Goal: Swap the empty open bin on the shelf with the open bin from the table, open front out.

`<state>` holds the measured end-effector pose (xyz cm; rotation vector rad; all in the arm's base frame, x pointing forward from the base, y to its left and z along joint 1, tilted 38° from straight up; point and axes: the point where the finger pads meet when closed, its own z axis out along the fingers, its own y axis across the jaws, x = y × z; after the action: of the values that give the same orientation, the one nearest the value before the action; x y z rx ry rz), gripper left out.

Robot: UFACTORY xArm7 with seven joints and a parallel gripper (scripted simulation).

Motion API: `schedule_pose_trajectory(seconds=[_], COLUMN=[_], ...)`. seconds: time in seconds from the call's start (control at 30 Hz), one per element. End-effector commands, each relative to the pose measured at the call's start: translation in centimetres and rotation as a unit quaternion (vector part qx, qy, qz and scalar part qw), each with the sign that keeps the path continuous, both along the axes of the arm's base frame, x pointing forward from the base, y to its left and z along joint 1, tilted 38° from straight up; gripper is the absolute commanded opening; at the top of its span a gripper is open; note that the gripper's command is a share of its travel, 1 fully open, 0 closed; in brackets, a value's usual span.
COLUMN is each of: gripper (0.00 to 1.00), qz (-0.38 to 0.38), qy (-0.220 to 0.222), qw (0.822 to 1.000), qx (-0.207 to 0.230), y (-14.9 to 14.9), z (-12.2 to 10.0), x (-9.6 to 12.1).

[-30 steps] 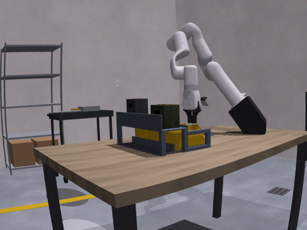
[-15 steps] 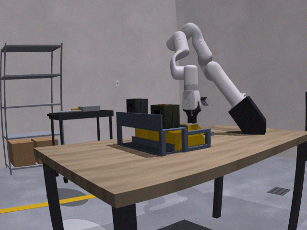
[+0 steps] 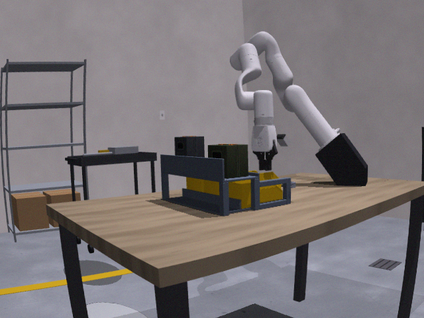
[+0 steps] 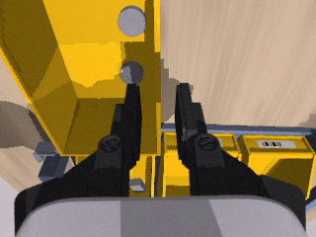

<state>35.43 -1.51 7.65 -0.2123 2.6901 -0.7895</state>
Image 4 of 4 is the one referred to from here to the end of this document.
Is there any small grey block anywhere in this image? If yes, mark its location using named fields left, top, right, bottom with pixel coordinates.
left=129, top=178, right=145, bottom=193

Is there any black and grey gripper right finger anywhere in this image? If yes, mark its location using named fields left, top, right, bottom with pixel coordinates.
left=175, top=83, right=306, bottom=232

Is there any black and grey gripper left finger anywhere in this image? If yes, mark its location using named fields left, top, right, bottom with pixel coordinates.
left=14, top=84, right=142, bottom=236

